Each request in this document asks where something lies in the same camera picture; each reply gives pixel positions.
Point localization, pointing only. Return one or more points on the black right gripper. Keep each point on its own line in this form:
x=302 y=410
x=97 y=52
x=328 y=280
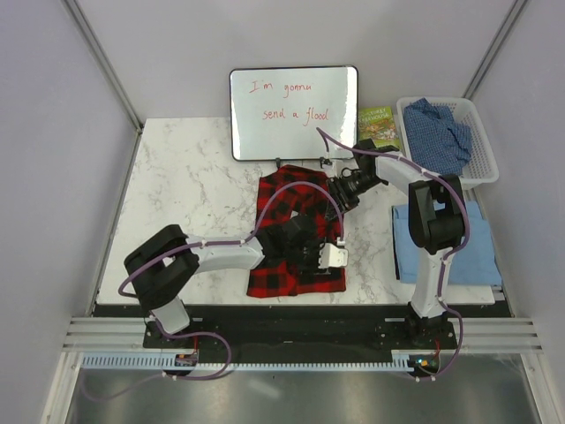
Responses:
x=343 y=200

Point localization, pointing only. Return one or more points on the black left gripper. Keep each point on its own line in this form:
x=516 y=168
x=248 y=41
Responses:
x=312 y=268

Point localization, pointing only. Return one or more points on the red black plaid shirt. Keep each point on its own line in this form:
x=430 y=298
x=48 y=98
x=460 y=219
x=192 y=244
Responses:
x=291 y=210

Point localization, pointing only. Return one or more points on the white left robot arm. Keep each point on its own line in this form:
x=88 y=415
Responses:
x=163 y=265

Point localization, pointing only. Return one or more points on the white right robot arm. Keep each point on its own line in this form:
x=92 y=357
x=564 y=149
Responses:
x=438 y=222

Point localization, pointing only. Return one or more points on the green children's book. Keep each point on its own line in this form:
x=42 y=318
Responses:
x=378 y=125

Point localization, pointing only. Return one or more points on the blue checkered shirt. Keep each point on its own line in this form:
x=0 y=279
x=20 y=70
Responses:
x=436 y=141

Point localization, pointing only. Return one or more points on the whiteboard with red writing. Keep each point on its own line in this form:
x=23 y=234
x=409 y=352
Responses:
x=278 y=113

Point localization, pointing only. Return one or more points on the white plastic basket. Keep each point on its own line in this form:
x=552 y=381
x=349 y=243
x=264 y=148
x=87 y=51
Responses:
x=482 y=167

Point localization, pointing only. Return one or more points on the folded light blue shirt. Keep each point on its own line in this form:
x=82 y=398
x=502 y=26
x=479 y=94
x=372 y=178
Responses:
x=474 y=265

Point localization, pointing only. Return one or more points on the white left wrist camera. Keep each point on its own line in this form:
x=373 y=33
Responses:
x=333 y=255

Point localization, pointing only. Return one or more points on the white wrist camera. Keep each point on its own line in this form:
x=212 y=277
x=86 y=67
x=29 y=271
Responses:
x=333 y=255
x=326 y=163

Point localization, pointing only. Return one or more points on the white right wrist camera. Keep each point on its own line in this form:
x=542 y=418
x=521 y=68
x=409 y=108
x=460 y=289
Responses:
x=326 y=163

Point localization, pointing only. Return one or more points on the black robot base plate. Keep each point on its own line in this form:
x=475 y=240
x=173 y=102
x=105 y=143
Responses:
x=296 y=332

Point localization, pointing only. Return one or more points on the white slotted cable duct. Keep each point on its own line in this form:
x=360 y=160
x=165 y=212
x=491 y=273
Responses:
x=170 y=361

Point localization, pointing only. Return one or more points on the aluminium frame rail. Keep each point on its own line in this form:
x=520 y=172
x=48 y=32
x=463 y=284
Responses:
x=86 y=31

